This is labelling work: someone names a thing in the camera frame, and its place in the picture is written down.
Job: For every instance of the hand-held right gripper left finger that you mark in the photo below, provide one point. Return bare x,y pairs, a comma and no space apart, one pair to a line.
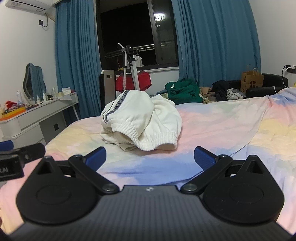
97,155

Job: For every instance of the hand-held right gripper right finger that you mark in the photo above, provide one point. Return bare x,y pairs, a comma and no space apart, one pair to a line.
204,157

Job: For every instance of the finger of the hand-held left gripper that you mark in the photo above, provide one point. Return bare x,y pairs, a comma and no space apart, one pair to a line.
6,146
32,151

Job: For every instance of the white pants with striped tape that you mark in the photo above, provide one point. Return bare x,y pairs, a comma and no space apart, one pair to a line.
138,115

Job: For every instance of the orange tray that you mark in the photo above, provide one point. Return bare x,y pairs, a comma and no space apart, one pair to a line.
12,114

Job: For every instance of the white dressing table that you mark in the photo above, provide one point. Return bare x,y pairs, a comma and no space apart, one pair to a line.
30,118

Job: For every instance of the pastel tie-dye bed blanket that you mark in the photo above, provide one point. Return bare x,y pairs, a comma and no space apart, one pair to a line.
219,127

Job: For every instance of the beige cloth pile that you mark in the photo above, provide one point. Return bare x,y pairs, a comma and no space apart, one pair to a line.
208,95

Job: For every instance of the white bottle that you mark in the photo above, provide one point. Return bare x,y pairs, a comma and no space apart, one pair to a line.
54,92

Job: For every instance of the white and black air purifier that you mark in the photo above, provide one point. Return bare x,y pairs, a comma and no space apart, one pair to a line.
108,88

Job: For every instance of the green garment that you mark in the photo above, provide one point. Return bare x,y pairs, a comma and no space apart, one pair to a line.
182,91

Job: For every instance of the small white box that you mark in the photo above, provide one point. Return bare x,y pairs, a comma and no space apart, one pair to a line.
66,91

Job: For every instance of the dark garment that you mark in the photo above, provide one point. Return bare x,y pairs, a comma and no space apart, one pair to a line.
220,89

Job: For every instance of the white patterned cloth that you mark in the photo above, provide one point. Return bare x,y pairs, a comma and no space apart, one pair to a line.
234,93

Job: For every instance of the red garment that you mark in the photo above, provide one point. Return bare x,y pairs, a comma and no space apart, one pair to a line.
143,81

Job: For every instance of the brown paper bag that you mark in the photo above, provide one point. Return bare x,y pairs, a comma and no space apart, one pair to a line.
252,81

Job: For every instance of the blue curtain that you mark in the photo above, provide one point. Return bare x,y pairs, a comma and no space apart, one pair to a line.
76,58
215,41

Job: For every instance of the black sofa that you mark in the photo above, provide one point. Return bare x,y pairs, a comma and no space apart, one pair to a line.
274,82

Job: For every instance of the white hanging garment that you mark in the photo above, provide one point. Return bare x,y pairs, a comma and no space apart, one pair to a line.
138,61

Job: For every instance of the dark window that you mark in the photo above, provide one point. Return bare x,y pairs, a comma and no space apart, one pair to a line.
129,27

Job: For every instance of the white air conditioner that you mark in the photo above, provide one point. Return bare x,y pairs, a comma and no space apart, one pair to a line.
23,5

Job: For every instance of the wavy frame mirror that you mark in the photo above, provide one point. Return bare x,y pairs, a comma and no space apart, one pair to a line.
33,80

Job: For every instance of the wall socket with charger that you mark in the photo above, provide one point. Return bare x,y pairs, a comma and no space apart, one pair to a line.
291,68

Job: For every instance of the black wall outlet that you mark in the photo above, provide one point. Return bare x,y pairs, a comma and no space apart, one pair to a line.
41,22

